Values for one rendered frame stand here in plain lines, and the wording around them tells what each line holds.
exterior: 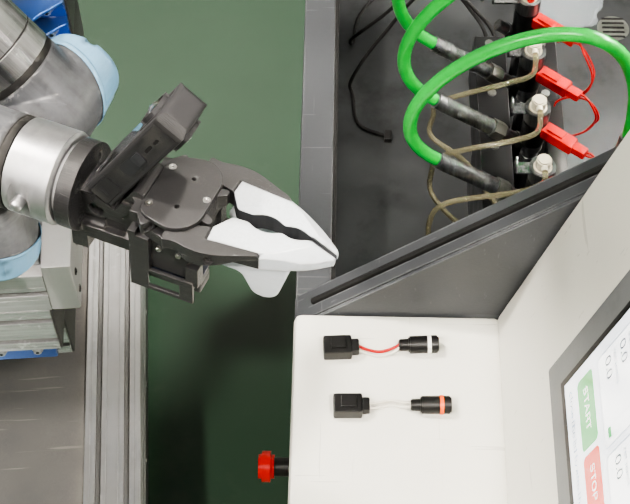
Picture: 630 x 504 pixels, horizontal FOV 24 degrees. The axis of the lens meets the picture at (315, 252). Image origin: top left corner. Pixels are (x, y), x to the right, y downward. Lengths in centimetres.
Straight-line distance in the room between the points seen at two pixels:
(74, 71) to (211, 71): 180
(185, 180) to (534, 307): 51
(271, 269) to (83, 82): 31
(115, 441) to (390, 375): 90
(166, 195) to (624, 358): 42
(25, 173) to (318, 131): 71
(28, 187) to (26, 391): 136
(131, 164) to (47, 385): 142
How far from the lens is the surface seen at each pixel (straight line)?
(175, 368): 267
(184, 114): 102
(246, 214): 107
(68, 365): 246
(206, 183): 108
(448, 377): 154
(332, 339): 154
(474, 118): 160
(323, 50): 184
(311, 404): 152
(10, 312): 170
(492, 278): 152
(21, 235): 122
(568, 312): 139
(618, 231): 131
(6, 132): 112
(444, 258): 149
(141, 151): 104
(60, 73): 126
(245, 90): 303
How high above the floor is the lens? 234
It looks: 57 degrees down
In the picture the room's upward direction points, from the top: straight up
